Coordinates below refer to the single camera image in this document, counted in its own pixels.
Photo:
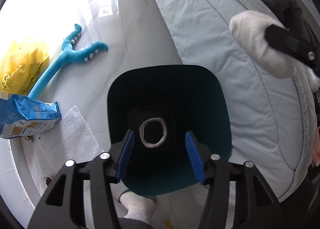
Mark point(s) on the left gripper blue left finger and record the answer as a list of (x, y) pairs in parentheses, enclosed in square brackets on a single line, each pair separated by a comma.
[(125, 154)]

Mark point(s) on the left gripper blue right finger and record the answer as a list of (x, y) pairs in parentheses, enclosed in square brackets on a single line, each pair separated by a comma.
[(195, 157)]

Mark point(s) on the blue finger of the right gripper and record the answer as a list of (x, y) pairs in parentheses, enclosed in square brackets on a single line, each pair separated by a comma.
[(293, 45)]

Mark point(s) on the white sock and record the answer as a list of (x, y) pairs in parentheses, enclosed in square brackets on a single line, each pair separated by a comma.
[(248, 29)]

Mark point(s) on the dark teal trash bin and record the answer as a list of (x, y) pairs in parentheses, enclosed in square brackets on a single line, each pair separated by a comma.
[(160, 104)]

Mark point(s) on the person's right hand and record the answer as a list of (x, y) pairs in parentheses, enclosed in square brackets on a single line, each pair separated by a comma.
[(316, 148)]

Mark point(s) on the clear bubble wrap sheet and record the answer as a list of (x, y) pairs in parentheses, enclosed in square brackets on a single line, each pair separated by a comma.
[(78, 141)]

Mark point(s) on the white socked foot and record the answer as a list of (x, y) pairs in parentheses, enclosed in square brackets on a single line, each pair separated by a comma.
[(139, 208)]

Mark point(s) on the light grey bed mattress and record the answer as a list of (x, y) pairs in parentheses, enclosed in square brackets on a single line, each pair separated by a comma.
[(273, 121)]

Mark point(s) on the blue snack bag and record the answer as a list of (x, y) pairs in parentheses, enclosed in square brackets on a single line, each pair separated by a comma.
[(23, 116)]

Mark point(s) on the blue plush tentacle toy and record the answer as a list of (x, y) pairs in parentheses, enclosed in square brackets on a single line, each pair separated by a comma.
[(67, 56)]

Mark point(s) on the yellow plastic bag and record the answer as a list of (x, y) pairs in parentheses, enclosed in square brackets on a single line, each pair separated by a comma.
[(22, 65)]

